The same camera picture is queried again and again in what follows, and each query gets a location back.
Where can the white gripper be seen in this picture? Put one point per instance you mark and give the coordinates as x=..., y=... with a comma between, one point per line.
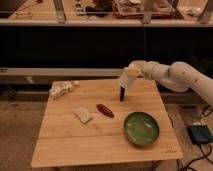
x=146, y=69

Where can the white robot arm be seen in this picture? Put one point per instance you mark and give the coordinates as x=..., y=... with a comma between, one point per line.
x=178, y=77

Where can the black upright eraser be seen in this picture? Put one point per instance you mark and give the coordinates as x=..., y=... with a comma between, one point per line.
x=122, y=93

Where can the brown red chili toy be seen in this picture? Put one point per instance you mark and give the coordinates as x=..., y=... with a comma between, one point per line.
x=104, y=110

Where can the green bowl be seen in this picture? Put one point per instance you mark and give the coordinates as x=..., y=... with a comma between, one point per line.
x=141, y=129

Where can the white flat sponge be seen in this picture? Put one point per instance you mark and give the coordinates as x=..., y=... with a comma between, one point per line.
x=83, y=114

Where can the black power adapter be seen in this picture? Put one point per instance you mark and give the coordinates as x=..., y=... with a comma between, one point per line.
x=200, y=134

